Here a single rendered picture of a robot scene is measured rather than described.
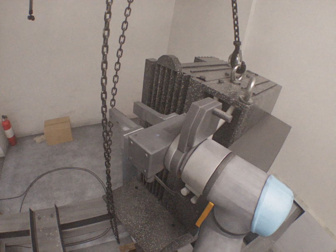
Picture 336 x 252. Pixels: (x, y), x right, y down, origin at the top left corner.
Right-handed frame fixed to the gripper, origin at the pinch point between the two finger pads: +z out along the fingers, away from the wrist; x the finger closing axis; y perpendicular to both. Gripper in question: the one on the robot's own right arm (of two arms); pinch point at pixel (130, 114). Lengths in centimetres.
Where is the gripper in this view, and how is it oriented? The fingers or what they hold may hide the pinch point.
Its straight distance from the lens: 35.6
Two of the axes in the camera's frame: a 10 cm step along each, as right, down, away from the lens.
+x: 6.8, -2.9, 6.7
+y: -1.5, 8.4, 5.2
